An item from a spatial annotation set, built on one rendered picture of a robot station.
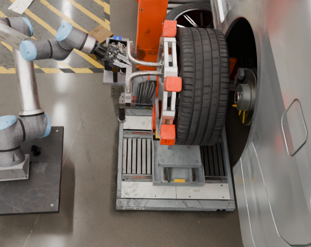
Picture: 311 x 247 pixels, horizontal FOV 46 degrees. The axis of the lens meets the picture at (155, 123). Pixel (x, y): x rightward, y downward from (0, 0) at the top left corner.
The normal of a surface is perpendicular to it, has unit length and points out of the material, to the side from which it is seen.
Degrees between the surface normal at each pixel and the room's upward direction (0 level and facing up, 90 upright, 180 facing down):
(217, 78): 29
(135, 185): 0
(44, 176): 0
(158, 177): 0
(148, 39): 90
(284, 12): 81
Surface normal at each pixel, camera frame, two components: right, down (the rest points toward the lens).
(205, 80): 0.08, 0.00
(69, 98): 0.09, -0.51
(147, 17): 0.01, 0.86
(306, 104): -0.97, -0.11
